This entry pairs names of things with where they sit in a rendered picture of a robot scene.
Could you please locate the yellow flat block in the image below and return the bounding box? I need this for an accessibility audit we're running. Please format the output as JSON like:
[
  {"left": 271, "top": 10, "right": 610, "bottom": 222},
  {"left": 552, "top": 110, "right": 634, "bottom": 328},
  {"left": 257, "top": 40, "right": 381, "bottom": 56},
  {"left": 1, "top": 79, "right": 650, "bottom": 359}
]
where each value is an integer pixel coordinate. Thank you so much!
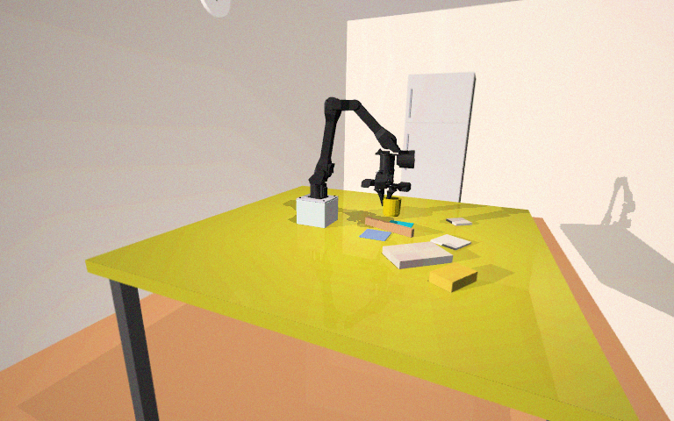
[{"left": 429, "top": 262, "right": 477, "bottom": 293}]

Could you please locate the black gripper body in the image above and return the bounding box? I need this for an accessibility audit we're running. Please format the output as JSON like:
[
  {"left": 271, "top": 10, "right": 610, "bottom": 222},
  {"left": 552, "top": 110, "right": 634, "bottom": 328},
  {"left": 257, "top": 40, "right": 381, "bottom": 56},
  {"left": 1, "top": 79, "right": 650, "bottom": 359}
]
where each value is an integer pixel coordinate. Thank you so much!
[{"left": 361, "top": 167, "right": 411, "bottom": 192}]

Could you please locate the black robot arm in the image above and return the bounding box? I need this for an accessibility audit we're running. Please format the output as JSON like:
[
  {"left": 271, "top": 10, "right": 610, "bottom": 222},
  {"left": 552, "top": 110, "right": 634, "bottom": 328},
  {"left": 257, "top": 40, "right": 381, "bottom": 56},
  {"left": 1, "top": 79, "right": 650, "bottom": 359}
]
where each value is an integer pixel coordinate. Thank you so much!
[{"left": 308, "top": 97, "right": 415, "bottom": 199}]

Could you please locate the tan flat bar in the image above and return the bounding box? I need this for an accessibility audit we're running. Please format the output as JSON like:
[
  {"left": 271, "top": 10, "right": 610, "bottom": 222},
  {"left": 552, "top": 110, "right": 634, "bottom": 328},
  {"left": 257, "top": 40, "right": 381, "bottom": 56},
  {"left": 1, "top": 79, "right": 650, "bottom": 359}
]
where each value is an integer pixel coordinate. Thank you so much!
[{"left": 365, "top": 217, "right": 414, "bottom": 238}]

